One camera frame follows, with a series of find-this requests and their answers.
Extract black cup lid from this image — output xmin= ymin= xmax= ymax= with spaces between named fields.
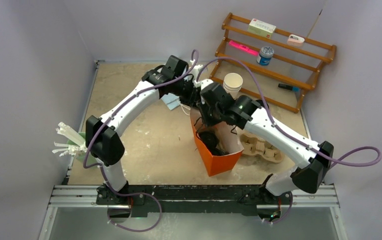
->
xmin=198 ymin=131 xmax=219 ymax=149
xmin=210 ymin=147 xmax=229 ymax=156

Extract black cup lid front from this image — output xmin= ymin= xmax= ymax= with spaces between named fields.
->
xmin=210 ymin=147 xmax=229 ymax=156

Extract wooden shelf rack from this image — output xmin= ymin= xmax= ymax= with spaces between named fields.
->
xmin=209 ymin=12 xmax=337 ymax=113

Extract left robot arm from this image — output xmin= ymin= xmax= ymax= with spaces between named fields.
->
xmin=82 ymin=50 xmax=199 ymax=205

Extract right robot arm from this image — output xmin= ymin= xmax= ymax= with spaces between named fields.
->
xmin=197 ymin=79 xmax=334 ymax=204

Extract orange paper bag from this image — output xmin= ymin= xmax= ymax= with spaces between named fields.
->
xmin=190 ymin=108 xmax=244 ymax=177

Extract stacked white paper cups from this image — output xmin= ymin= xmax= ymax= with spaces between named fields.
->
xmin=222 ymin=72 xmax=243 ymax=99

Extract pink highlighter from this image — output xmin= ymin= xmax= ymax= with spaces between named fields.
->
xmin=228 ymin=40 xmax=259 ymax=56

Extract thin wooden stick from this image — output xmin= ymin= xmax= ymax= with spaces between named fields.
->
xmin=306 ymin=8 xmax=323 ymax=38

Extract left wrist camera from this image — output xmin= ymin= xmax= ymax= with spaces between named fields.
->
xmin=186 ymin=64 xmax=204 ymax=88

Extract pink white tape dispenser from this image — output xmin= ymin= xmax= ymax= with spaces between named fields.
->
xmin=286 ymin=34 xmax=305 ymax=47

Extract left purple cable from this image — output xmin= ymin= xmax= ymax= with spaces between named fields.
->
xmin=82 ymin=49 xmax=200 ymax=233

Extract green straw holder cup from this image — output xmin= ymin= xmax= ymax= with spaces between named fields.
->
xmin=66 ymin=132 xmax=97 ymax=166

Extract blue white round tin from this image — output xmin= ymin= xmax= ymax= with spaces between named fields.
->
xmin=256 ymin=46 xmax=275 ymax=66

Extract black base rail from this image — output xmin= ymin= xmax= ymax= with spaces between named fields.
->
xmin=96 ymin=184 xmax=293 ymax=220

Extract black blue marker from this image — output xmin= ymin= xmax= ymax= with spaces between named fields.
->
xmin=278 ymin=83 xmax=300 ymax=92

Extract light blue paper bag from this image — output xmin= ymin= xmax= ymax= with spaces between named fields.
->
xmin=161 ymin=93 xmax=181 ymax=111

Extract white green box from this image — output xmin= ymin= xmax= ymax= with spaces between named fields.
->
xmin=247 ymin=18 xmax=277 ymax=39

